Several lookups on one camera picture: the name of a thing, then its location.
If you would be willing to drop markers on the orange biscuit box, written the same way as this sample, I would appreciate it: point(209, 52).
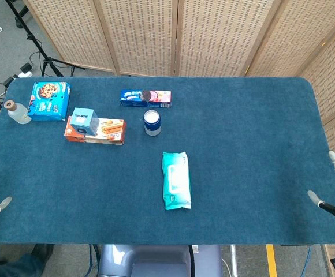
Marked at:
point(112, 128)

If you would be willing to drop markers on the clear bottle with cork stopper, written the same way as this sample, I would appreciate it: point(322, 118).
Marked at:
point(18, 114)

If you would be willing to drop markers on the black shoe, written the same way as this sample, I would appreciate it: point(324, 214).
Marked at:
point(43, 252)

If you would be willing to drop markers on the blue pink sandwich cookie box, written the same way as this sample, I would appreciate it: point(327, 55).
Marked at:
point(145, 98)

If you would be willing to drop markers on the blue chocolate chip cookie box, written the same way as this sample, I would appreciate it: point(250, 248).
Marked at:
point(49, 101)

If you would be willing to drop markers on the black power adapter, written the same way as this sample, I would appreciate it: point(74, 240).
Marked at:
point(26, 67)

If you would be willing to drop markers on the white power strip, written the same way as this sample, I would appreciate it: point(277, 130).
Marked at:
point(25, 74)

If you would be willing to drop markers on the person's leg in jeans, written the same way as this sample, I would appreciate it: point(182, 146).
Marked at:
point(14, 267)

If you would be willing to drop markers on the blue carpet table cloth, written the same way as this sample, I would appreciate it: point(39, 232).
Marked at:
point(242, 161)

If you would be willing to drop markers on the black tripod stand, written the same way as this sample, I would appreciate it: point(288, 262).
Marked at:
point(34, 43)

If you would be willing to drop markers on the metal table leg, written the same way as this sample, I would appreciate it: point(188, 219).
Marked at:
point(234, 259)

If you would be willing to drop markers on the blue white drink can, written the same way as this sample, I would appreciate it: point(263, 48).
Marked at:
point(152, 124)

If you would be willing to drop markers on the small light blue box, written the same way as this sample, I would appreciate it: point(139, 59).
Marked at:
point(82, 121)

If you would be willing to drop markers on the teal wet wipes pack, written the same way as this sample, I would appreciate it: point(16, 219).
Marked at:
point(176, 181)

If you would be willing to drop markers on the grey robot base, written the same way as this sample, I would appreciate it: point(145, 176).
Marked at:
point(156, 261)

